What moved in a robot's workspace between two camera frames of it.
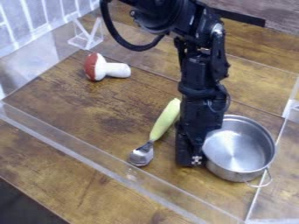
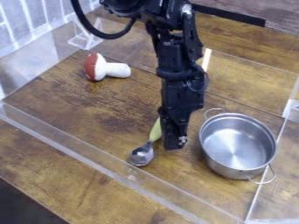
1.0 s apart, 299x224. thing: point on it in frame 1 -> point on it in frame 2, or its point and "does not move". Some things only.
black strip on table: [239, 17] does not move
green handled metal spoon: [143, 156] does not move
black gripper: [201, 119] -> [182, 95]
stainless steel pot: [238, 150] does not move
